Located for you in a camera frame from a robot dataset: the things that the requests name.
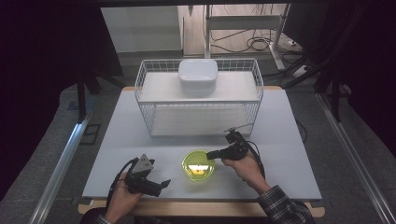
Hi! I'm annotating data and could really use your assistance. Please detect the yellow-green bowl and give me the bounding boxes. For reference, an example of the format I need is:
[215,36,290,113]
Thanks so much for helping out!
[181,149,217,183]

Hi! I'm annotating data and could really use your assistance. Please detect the dark curtain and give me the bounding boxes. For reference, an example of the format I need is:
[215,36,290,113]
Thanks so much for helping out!
[281,0,396,158]
[0,0,124,202]

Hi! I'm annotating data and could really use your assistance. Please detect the white power strip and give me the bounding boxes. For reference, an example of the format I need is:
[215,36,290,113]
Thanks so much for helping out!
[291,64,310,78]

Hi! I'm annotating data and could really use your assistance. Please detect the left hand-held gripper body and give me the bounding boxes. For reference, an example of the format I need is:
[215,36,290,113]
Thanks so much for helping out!
[125,153,163,197]

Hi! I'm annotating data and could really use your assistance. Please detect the person's left hand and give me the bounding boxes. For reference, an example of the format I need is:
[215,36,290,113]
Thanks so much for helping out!
[105,173,145,224]

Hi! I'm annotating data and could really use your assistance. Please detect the white wire rack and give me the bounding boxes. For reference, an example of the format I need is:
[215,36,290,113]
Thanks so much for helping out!
[134,58,265,138]

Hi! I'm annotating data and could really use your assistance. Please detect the person's right hand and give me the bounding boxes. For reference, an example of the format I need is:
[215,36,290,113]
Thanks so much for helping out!
[220,151,270,196]

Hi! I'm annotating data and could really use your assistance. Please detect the white lidded box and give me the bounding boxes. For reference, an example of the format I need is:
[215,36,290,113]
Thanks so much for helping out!
[177,58,219,96]

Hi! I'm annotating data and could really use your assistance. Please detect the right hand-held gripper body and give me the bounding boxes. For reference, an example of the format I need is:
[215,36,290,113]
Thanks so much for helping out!
[220,123,254,161]

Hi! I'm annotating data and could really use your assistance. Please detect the aluminium rail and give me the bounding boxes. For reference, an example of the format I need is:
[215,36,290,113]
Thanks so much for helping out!
[28,112,92,224]
[315,92,396,224]

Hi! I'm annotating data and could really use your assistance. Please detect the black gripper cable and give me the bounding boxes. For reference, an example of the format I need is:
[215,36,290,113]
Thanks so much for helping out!
[245,139,266,181]
[106,157,140,208]

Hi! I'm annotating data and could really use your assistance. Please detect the white metal desk frame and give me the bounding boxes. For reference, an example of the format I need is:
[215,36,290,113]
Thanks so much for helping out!
[204,3,292,71]

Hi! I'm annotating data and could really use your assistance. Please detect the black floor cables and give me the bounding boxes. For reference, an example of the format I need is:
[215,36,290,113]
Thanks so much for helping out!
[210,28,283,54]

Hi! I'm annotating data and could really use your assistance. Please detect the black metal stand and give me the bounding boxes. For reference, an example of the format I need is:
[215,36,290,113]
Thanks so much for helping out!
[314,66,344,123]
[75,69,125,124]

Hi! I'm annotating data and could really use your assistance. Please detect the wooden table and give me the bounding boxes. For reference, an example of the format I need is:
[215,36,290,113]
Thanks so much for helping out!
[77,85,327,218]

